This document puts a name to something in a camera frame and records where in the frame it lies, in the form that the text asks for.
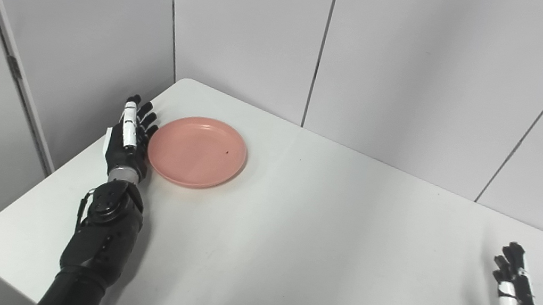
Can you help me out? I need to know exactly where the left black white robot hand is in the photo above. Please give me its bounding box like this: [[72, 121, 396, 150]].
[[99, 91, 164, 186]]

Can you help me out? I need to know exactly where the pink round plate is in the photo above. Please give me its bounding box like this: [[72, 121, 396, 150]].
[[142, 110, 252, 196]]

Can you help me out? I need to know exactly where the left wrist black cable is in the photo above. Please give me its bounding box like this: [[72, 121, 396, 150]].
[[73, 187, 97, 234]]

